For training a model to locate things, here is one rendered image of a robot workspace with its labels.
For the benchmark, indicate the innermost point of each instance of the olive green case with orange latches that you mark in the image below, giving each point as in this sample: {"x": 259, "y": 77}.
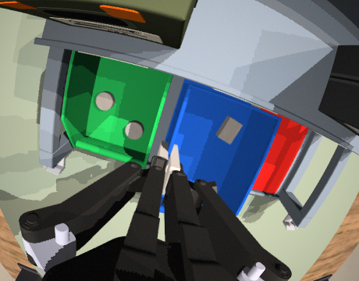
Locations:
{"x": 159, "y": 21}

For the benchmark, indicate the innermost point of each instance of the beige round disc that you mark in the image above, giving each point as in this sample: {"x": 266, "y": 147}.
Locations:
{"x": 134, "y": 130}
{"x": 105, "y": 100}

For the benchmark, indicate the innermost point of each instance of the blue bin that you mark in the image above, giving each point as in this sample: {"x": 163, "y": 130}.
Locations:
{"x": 234, "y": 167}

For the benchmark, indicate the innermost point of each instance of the green bin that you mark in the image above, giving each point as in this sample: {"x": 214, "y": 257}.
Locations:
{"x": 139, "y": 92}

